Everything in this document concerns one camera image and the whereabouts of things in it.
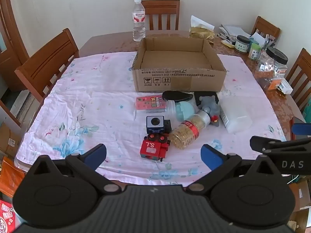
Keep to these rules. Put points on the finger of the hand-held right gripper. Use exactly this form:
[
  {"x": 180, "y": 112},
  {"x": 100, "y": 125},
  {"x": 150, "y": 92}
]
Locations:
[
  {"x": 301, "y": 129},
  {"x": 269, "y": 142}
]

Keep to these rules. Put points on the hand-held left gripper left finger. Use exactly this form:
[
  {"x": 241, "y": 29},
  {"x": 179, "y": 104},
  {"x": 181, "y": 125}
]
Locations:
[{"x": 96, "y": 155}]

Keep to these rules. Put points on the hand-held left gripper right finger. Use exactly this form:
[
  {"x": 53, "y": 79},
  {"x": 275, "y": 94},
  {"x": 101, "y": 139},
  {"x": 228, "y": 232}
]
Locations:
[{"x": 210, "y": 159}]

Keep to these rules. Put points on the pill bottle with silver cap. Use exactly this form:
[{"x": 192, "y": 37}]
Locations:
[{"x": 187, "y": 131}]

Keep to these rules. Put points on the white translucent plastic box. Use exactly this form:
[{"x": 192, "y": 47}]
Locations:
[{"x": 234, "y": 116}]

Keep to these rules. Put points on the grey elephant toy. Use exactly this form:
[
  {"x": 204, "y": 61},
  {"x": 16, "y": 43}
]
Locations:
[{"x": 209, "y": 105}]

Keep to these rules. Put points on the red toy train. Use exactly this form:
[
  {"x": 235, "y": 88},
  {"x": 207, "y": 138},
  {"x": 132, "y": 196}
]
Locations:
[{"x": 153, "y": 148}]

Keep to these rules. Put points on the black cube toy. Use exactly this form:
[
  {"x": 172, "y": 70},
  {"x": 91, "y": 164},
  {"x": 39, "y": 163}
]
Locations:
[{"x": 156, "y": 123}]

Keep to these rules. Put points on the clear plastic jar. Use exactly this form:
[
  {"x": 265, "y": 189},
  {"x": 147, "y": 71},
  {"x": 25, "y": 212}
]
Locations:
[{"x": 145, "y": 115}]

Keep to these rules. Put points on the cardboard box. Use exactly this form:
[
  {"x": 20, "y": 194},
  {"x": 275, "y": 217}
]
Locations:
[{"x": 179, "y": 77}]

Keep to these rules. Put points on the small white box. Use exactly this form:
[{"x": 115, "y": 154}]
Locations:
[{"x": 285, "y": 87}]

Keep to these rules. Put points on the wooden chair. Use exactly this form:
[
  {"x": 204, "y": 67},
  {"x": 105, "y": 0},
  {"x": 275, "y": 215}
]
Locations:
[
  {"x": 300, "y": 77},
  {"x": 161, "y": 14},
  {"x": 46, "y": 63},
  {"x": 264, "y": 28}
]

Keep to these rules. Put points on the floral pink tablecloth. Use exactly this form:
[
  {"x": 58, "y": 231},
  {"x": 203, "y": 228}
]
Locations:
[{"x": 92, "y": 102}]

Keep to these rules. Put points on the teal round case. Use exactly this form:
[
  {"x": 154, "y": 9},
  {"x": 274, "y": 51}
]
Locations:
[{"x": 184, "y": 110}]

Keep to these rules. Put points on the flat black box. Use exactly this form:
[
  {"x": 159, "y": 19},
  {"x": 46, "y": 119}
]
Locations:
[{"x": 206, "y": 94}]

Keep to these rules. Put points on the large clear jar black lid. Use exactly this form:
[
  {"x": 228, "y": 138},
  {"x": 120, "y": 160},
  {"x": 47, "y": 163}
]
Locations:
[{"x": 272, "y": 68}]

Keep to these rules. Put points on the black glasses case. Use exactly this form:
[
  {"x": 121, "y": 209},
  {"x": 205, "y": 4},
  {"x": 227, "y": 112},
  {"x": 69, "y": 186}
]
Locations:
[{"x": 176, "y": 95}]

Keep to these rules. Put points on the pink card box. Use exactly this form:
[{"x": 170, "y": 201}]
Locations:
[{"x": 150, "y": 103}]

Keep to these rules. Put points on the brown cardboard carton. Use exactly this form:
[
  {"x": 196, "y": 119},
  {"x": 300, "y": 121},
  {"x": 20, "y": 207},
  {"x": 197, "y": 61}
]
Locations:
[{"x": 8, "y": 140}]

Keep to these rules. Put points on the orange bag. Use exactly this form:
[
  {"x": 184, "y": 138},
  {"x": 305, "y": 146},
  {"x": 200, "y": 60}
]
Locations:
[{"x": 9, "y": 177}]

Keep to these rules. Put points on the small jar with green lid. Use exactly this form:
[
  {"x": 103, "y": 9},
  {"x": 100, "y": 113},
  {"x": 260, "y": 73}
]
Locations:
[{"x": 254, "y": 51}]

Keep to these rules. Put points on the pen holder with pens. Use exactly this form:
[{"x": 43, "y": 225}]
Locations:
[{"x": 270, "y": 42}]

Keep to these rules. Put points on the glass jar with black lid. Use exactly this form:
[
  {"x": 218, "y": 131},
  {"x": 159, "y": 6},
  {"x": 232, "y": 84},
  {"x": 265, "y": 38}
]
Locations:
[{"x": 242, "y": 44}]

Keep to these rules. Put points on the red printed packet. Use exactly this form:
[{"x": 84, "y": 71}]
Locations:
[{"x": 6, "y": 216}]

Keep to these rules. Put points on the stack of papers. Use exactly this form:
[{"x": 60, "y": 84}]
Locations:
[{"x": 234, "y": 29}]

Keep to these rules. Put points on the yellow tissue pack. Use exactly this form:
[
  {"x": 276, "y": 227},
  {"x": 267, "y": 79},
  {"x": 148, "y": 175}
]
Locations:
[{"x": 200, "y": 30}]

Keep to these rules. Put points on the clear water bottle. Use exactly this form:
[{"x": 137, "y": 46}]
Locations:
[{"x": 139, "y": 19}]

